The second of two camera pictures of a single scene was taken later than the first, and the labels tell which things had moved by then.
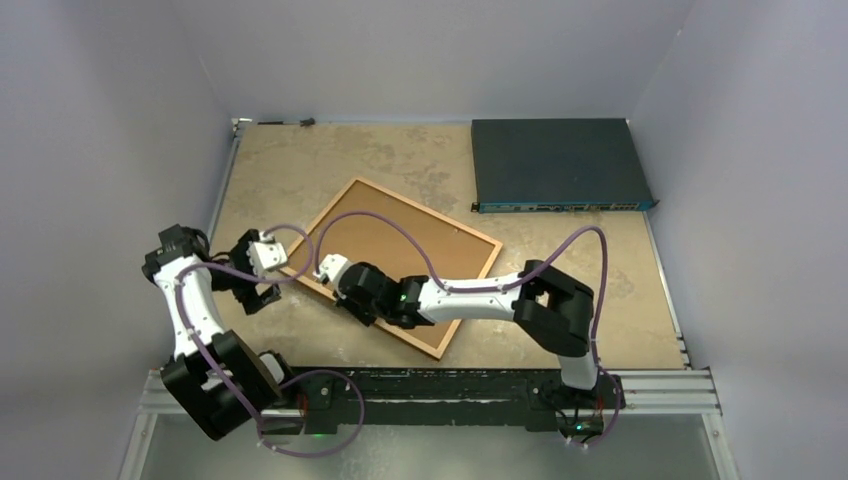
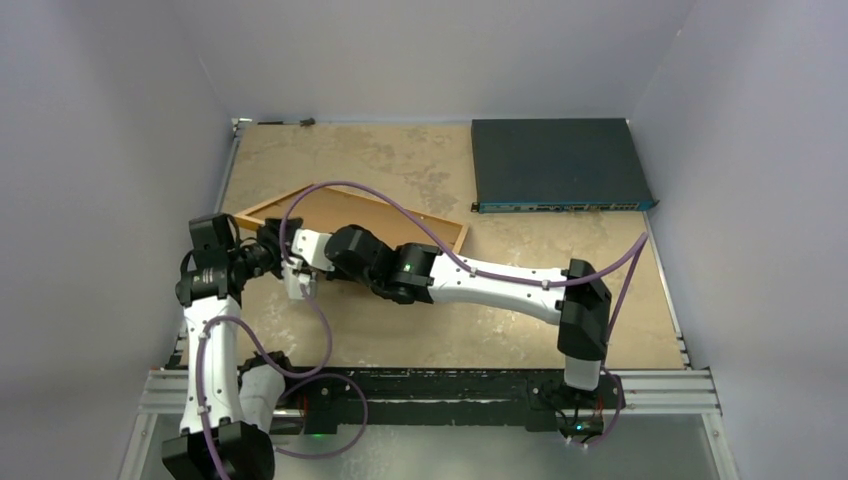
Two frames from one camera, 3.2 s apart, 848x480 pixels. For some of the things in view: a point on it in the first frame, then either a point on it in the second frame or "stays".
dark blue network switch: (557, 165) stays
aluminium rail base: (657, 391) stays
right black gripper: (348, 302) to (336, 271)
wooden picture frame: (383, 256) to (245, 217)
